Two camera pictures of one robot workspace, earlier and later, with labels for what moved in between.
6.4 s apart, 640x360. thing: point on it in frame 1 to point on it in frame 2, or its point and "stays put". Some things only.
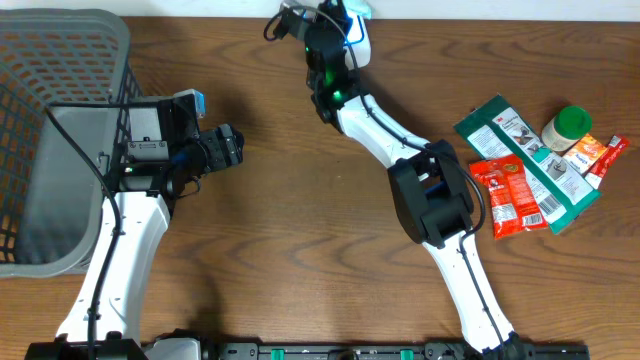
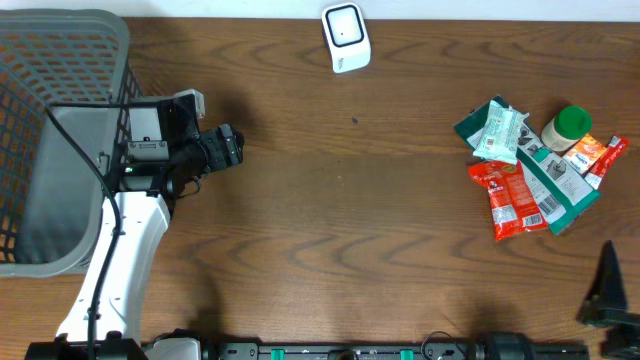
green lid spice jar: [569, 125] stays put
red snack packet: [513, 203] stays put
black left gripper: [215, 142] stays put
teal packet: [360, 7] to [499, 136]
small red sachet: [616, 149] stays put
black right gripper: [329, 7] to [611, 304]
